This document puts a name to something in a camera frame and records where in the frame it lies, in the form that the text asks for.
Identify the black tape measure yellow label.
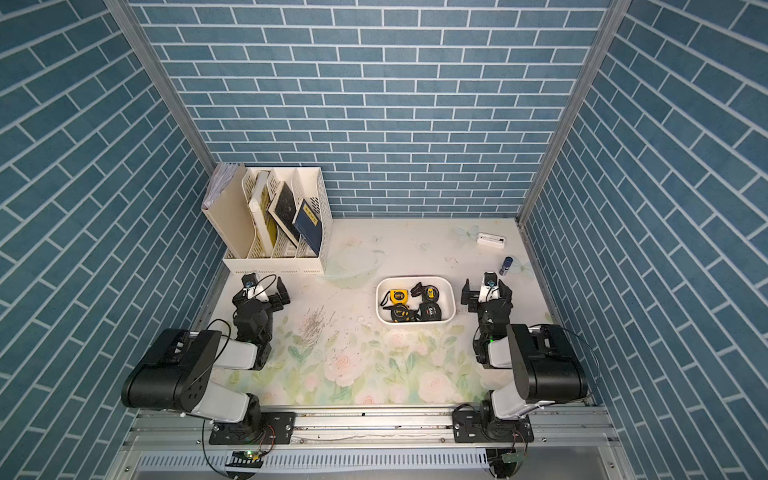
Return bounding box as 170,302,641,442
385,304,418,323

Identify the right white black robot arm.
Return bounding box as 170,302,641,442
452,272,589,444

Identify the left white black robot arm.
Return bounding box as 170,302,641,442
121,273,296,447

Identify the white small rectangular box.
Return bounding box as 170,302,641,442
476,232,506,249

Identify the small blue bottle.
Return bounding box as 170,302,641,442
498,256,514,276

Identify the dark blue book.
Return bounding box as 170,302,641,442
293,200,323,256

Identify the white yellow book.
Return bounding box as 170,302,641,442
248,171,278,258

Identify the black yellow book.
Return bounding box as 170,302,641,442
268,181,300,246

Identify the white desktop file organizer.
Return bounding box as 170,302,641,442
224,166,333,274

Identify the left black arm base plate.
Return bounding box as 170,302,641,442
209,411,296,447

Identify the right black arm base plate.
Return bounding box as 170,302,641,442
452,408,534,444

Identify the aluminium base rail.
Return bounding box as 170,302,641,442
107,404,633,479

